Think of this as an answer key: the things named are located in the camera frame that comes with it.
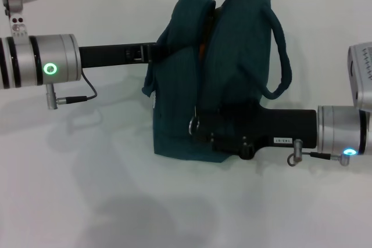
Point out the yellow pear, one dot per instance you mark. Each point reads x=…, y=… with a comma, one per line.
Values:
x=202, y=48

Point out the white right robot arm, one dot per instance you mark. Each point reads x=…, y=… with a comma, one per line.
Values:
x=340, y=130

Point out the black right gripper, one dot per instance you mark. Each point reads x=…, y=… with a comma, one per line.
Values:
x=276, y=127

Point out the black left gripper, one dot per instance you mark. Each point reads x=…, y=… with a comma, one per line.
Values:
x=110, y=55

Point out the teal insulated lunch bag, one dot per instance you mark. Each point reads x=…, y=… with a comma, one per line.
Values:
x=232, y=65

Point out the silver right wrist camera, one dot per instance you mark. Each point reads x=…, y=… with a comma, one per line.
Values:
x=361, y=79

